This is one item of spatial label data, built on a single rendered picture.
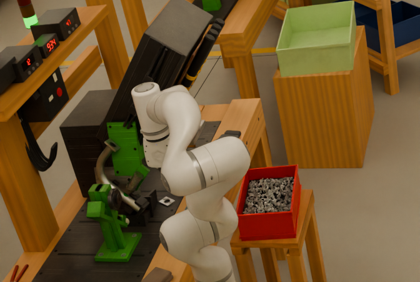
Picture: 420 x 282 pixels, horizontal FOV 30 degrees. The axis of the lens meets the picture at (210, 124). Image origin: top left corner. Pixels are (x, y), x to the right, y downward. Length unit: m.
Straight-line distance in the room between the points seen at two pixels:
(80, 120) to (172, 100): 1.19
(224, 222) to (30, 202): 0.99
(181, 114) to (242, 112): 1.67
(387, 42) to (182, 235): 3.25
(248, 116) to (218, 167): 1.64
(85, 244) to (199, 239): 0.83
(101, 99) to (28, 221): 0.59
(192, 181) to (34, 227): 1.22
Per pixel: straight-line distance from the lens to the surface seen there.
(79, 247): 2.98
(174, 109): 1.93
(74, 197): 3.32
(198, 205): 2.04
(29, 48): 2.86
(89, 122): 3.06
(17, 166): 2.90
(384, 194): 4.45
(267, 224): 2.88
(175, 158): 1.88
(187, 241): 2.23
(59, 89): 2.96
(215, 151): 1.90
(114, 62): 3.70
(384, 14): 5.16
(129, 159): 2.95
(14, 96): 2.71
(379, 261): 4.01
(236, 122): 3.50
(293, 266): 2.96
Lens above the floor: 2.56
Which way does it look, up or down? 28 degrees down
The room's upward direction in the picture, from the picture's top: 13 degrees counter-clockwise
